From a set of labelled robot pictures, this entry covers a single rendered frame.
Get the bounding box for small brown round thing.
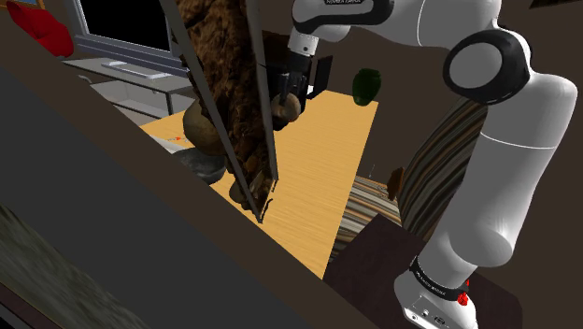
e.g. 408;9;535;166
270;93;303;125

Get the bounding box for dark green vase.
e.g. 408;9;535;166
351;67;383;107

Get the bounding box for brown textured framed picture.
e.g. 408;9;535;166
159;0;280;224

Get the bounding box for large brown round thing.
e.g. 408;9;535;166
181;97;227;158

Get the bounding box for light wooden table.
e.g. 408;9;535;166
138;89;379;280

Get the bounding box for grey bowl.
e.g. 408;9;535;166
172;147;227;186

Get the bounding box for white sheet with red pen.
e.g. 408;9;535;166
150;134;192;154

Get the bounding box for grey glass television stand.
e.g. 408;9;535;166
63;56;198;116

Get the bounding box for grey framed television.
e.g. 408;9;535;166
64;0;191;77

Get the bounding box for dark robot stand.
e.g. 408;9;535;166
322;213;525;329

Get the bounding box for red cushion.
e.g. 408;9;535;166
6;0;75;59

